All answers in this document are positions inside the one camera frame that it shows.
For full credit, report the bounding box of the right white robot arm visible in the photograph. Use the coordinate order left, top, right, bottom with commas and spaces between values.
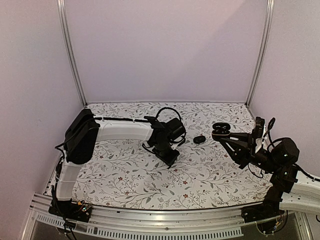
213, 133, 320, 223

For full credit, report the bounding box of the left black braided cable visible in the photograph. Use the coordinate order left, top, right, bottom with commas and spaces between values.
155, 106, 187, 148

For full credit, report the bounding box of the left aluminium frame post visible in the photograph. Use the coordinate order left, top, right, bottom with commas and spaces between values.
56, 0, 88, 107

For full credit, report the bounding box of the floral patterned table mat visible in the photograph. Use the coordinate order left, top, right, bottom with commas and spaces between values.
72, 102, 271, 210

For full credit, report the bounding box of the right aluminium frame post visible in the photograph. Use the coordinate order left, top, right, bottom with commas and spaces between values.
245, 0, 275, 108

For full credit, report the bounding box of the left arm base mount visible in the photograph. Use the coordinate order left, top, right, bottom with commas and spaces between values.
48, 199, 93, 223

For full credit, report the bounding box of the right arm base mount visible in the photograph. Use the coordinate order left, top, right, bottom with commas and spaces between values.
241, 200, 288, 235

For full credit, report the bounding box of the black braided cable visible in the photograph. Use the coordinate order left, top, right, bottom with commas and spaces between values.
155, 106, 187, 148
247, 117, 277, 178

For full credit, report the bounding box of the black earbud charging case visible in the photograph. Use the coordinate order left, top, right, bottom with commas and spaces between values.
211, 122, 231, 140

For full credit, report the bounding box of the aluminium frame post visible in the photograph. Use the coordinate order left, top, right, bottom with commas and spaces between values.
56, 0, 88, 107
245, 0, 275, 108

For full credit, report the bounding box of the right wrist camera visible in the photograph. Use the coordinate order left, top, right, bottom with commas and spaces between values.
252, 116, 266, 147

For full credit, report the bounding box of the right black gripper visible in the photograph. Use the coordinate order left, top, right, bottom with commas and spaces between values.
219, 132, 279, 174

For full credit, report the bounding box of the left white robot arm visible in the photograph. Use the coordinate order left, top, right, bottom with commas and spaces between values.
52, 108, 186, 217

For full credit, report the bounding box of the front aluminium rail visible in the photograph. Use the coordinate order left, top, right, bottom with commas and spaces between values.
21, 193, 315, 240

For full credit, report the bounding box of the right black braided cable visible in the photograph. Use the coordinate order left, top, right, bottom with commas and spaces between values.
247, 117, 277, 178

